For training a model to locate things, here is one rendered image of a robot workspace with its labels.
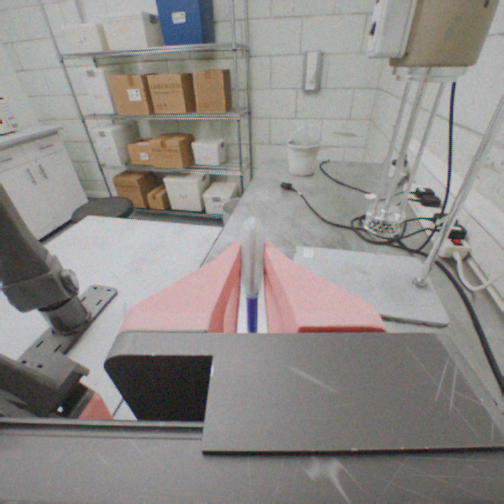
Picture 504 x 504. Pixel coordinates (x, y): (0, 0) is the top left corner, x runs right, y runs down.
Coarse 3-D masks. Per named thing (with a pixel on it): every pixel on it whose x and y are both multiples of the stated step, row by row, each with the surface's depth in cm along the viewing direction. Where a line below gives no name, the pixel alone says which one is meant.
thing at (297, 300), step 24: (264, 264) 12; (288, 264) 9; (264, 288) 12; (288, 288) 7; (312, 288) 7; (336, 288) 7; (288, 312) 6; (312, 312) 5; (336, 312) 5; (360, 312) 5
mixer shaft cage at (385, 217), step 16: (416, 96) 37; (400, 112) 36; (416, 112) 36; (432, 112) 35; (400, 160) 40; (416, 160) 39; (384, 176) 42; (368, 208) 47; (384, 208) 46; (400, 208) 43; (368, 224) 47; (384, 224) 46; (400, 224) 45
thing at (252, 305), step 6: (246, 300) 14; (252, 300) 14; (258, 300) 14; (246, 306) 14; (252, 306) 14; (258, 306) 14; (246, 312) 15; (252, 312) 14; (246, 318) 15; (252, 318) 15; (246, 324) 15; (252, 324) 15; (246, 330) 16; (252, 330) 15
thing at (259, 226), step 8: (256, 224) 11; (256, 232) 11; (264, 232) 11; (256, 240) 11; (264, 240) 12; (256, 248) 11; (256, 256) 11; (256, 264) 12; (256, 272) 12; (256, 280) 12; (256, 288) 13
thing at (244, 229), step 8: (248, 224) 11; (240, 232) 11; (248, 232) 11; (240, 240) 12; (248, 240) 11; (240, 248) 12; (248, 248) 11; (248, 256) 11; (248, 264) 12; (248, 272) 12; (248, 280) 12; (248, 288) 13
